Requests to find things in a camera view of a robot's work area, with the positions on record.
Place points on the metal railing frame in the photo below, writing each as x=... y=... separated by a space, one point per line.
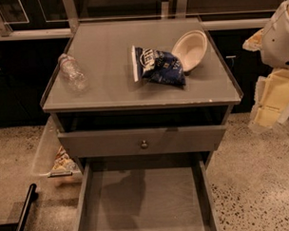
x=17 y=15

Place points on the blue chip bag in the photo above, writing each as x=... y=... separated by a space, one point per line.
x=157 y=66

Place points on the grey open middle drawer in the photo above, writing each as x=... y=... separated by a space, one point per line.
x=146 y=197

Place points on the grey upper drawer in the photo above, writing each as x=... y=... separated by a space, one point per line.
x=112 y=143

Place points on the white paper bowl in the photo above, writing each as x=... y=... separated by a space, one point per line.
x=190 y=49

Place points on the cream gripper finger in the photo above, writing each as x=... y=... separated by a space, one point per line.
x=254 y=42
x=271 y=100

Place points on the clear plastic water bottle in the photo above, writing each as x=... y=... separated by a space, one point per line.
x=76 y=80

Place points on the black bar on floor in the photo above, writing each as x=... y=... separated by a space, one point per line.
x=20 y=223

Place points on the round metal drawer knob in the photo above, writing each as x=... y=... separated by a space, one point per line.
x=144 y=144

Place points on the snack bags in bin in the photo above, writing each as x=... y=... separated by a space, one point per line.
x=63 y=161

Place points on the clear plastic storage bin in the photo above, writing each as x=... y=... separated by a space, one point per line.
x=44 y=157

